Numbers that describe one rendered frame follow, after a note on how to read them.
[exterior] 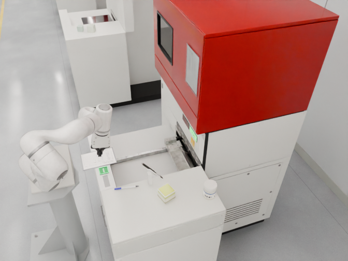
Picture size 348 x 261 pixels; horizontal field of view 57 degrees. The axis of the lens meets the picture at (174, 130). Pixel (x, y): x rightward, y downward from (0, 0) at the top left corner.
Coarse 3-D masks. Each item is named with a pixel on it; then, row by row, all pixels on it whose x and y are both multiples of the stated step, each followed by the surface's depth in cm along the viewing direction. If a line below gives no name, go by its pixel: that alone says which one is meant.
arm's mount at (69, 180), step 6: (66, 144) 205; (60, 150) 204; (66, 150) 204; (66, 156) 204; (72, 168) 209; (72, 174) 204; (30, 180) 198; (66, 180) 203; (72, 180) 203; (36, 186) 199; (60, 186) 202; (66, 186) 203; (36, 192) 198
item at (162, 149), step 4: (160, 148) 227; (164, 148) 227; (144, 152) 223; (148, 152) 223; (152, 152) 224; (156, 152) 226; (160, 152) 227; (124, 156) 220; (128, 156) 220; (132, 156) 220; (136, 156) 221; (140, 156) 223; (144, 156) 224; (120, 160) 218; (124, 160) 220; (128, 160) 221; (112, 164) 218
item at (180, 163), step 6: (168, 144) 225; (168, 150) 221; (180, 150) 221; (174, 156) 217; (180, 156) 217; (174, 162) 213; (180, 162) 213; (186, 162) 213; (180, 168) 208; (186, 168) 208
